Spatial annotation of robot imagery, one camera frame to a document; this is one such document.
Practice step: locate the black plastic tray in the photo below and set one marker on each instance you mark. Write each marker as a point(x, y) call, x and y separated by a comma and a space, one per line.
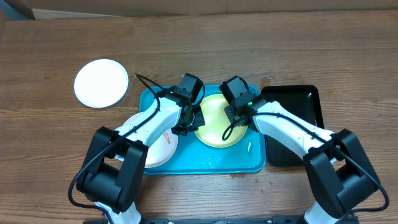
point(302, 101)

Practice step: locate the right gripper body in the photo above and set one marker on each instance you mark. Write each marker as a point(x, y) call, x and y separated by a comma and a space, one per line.
point(233, 113)

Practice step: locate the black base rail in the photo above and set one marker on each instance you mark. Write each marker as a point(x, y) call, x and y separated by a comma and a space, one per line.
point(289, 219)

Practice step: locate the pink rimmed white plate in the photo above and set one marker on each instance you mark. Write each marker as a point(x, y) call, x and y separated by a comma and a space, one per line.
point(161, 149)

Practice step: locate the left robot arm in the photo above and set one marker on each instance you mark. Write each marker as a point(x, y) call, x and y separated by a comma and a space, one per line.
point(111, 175)

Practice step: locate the mint rimmed white plate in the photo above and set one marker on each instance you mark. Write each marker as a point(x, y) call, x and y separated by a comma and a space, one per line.
point(101, 83)

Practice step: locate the blue plastic tray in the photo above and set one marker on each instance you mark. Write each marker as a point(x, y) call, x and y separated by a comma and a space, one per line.
point(192, 156)

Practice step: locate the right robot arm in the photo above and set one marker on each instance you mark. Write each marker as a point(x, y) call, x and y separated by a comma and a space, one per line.
point(340, 173)

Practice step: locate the green rimmed plate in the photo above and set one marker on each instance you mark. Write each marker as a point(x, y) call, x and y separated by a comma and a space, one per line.
point(216, 122)

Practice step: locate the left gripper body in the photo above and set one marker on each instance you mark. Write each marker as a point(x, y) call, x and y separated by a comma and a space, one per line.
point(196, 120)

